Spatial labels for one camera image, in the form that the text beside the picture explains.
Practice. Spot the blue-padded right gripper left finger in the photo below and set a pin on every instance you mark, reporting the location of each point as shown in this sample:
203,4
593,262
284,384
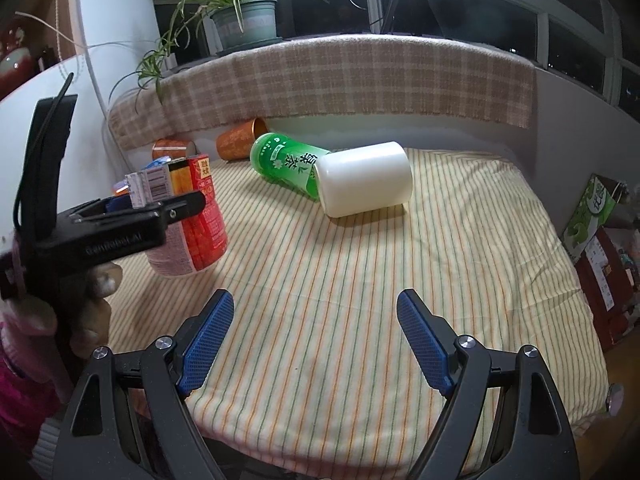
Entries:
128,418

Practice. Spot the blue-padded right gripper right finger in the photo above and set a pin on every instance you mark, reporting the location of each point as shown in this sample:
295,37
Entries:
530,437

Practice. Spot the pink knit sleeve forearm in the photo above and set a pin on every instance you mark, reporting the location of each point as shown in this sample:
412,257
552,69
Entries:
33,385

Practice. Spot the copper cup left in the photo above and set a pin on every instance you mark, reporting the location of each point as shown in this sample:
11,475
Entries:
173,148

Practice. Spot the copper cup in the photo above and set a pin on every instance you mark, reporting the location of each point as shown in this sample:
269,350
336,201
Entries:
173,148
235,143

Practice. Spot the copper cup right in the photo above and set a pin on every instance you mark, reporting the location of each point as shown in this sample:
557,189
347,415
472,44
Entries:
235,143

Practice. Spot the white paper cup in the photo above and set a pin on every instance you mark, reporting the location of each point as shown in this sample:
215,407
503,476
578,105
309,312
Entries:
364,179

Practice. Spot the person's left hand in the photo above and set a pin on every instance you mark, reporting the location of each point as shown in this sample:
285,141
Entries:
82,313

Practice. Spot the red box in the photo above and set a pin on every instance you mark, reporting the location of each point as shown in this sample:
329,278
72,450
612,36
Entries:
606,283

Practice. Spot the striped yellow mat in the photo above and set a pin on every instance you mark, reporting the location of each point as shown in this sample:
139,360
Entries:
315,374

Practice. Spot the green white carton box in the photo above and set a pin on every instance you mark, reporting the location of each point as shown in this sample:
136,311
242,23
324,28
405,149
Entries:
596,204

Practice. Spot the spider plant in green pot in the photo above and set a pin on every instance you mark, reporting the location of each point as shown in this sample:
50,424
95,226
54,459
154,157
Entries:
188,30

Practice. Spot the plaid beige cloth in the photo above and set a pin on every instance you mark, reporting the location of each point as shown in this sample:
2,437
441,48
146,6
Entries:
333,75

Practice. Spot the black tripod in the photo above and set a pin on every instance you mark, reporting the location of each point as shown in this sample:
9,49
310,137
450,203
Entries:
412,17

